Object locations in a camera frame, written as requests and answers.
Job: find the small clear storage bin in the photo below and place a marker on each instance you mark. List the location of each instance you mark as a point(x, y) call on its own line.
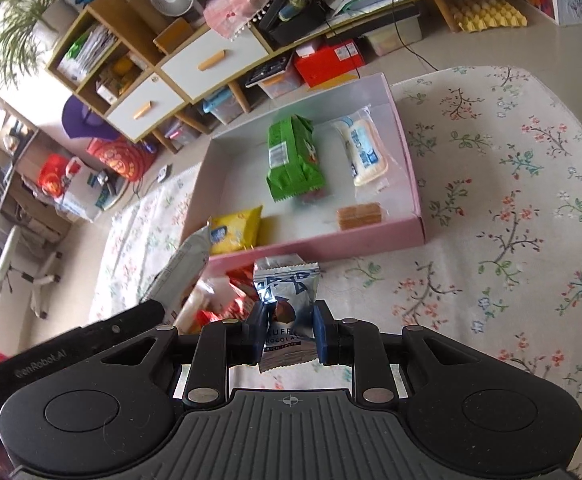
point(181, 132)

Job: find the red gift bag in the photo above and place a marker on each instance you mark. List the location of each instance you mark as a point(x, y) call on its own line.
point(53, 175)

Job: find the silver grey snack packet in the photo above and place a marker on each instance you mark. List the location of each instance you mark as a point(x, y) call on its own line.
point(186, 265)

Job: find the small white carton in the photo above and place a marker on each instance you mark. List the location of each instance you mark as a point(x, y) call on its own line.
point(107, 92)

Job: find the white cabinet drawer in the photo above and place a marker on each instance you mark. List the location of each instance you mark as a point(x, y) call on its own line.
point(236, 67)
point(131, 120)

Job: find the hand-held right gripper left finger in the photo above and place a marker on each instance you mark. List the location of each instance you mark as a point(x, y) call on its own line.
point(260, 327)

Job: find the pink cardboard box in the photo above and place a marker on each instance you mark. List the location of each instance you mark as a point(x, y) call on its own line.
point(321, 247)

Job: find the pink fringed cloth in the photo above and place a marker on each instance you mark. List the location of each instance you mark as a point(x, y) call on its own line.
point(241, 0)

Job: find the long wooden cabinet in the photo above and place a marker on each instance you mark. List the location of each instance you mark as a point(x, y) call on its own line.
point(171, 85)

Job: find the silver muffin packet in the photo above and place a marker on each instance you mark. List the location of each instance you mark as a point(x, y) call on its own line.
point(286, 285)

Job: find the green snack packet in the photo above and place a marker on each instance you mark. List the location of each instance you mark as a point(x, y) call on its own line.
point(291, 155)

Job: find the black storage box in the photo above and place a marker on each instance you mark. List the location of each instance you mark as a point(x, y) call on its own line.
point(291, 30)

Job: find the yellow egg tray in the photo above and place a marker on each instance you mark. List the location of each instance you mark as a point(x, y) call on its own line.
point(486, 15)

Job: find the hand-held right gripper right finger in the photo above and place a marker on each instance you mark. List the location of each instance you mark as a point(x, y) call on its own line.
point(321, 332)

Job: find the brown cardboard box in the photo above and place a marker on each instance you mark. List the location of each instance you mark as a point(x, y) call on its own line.
point(173, 35)

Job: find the yellow blue-label snack packet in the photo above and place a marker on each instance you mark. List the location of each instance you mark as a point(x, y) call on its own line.
point(236, 230)

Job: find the round red bag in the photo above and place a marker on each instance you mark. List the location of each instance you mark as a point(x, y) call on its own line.
point(118, 160)

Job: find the red cardboard box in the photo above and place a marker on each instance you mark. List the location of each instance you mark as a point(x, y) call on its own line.
point(326, 62)

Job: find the white blue bread packet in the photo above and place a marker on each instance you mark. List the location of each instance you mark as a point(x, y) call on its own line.
point(363, 152)

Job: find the clear cracker packet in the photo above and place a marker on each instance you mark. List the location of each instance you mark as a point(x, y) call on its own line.
point(358, 216)

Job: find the white paper bag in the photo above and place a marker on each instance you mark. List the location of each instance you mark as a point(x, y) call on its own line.
point(83, 195)

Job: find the wooden bookshelf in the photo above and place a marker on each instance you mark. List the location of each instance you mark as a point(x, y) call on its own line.
point(16, 160)

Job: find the blue-lid storage bin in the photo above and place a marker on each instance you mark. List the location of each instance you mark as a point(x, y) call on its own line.
point(223, 105)

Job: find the green potted plant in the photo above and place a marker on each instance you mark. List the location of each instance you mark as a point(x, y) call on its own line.
point(16, 25)

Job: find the white office chair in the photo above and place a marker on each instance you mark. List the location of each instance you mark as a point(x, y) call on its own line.
point(1, 270)

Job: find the stack of papers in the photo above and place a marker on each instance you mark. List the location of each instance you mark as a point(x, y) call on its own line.
point(88, 50)

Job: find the floral tablecloth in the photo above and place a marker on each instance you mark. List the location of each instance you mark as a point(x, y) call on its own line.
point(496, 210)

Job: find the purple hat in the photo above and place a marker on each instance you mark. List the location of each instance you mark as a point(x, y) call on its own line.
point(88, 120)

